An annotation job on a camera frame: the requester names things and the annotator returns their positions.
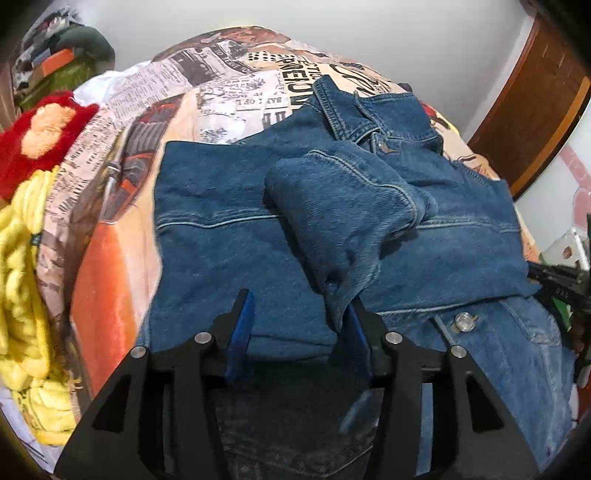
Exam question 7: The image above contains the newspaper print bed cover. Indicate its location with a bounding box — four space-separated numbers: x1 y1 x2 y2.
34 25 541 402

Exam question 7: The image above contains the yellow knit blanket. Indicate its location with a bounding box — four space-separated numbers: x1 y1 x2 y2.
1 168 76 446

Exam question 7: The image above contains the brown wooden door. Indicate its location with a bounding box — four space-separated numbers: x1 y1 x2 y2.
469 16 590 198

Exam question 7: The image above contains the red plush toy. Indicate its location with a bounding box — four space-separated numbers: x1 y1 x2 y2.
1 91 99 202

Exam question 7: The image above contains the blue denim jacket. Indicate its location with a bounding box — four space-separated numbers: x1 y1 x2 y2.
142 76 574 479

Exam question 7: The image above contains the orange box on pile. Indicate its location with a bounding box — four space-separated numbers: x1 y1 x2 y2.
33 49 75 78

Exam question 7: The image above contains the white cloth on bed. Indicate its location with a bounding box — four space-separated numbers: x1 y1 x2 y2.
73 61 151 106

